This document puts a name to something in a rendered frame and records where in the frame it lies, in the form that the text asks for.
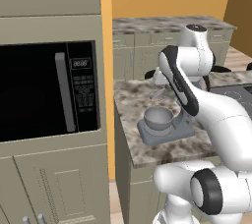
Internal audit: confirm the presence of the black microwave oven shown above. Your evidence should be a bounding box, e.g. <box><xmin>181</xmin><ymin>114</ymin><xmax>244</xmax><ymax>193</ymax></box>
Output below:
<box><xmin>0</xmin><ymin>39</ymin><xmax>101</xmax><ymax>143</ymax></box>

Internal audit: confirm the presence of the grey microwave handle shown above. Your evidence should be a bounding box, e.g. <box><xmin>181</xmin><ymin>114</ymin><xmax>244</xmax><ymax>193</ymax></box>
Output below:
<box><xmin>54</xmin><ymin>51</ymin><xmax>78</xmax><ymax>134</ymax></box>

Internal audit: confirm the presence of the grey hob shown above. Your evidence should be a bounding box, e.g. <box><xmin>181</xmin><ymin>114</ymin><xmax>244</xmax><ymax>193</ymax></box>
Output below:
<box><xmin>209</xmin><ymin>84</ymin><xmax>252</xmax><ymax>120</ymax></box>

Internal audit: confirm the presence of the grey stand mixer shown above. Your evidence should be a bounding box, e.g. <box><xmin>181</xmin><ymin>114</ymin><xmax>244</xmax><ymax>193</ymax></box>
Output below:
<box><xmin>137</xmin><ymin>84</ymin><xmax>197</xmax><ymax>146</ymax></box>

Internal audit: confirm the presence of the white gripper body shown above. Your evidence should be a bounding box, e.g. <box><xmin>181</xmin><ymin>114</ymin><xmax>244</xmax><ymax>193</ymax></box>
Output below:
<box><xmin>153</xmin><ymin>66</ymin><xmax>171</xmax><ymax>86</ymax></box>

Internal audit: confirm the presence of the grey mixer bowl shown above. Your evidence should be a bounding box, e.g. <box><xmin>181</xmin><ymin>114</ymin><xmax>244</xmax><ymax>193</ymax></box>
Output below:
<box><xmin>143</xmin><ymin>106</ymin><xmax>174</xmax><ymax>132</ymax></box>

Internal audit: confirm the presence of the beige island cabinet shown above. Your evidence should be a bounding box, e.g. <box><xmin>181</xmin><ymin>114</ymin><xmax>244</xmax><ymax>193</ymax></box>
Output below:
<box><xmin>113</xmin><ymin>104</ymin><xmax>224</xmax><ymax>224</ymax></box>

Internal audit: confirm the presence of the beige run of cupboards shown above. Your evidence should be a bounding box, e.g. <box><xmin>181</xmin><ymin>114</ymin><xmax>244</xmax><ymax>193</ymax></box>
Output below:
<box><xmin>112</xmin><ymin>15</ymin><xmax>238</xmax><ymax>83</ymax></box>

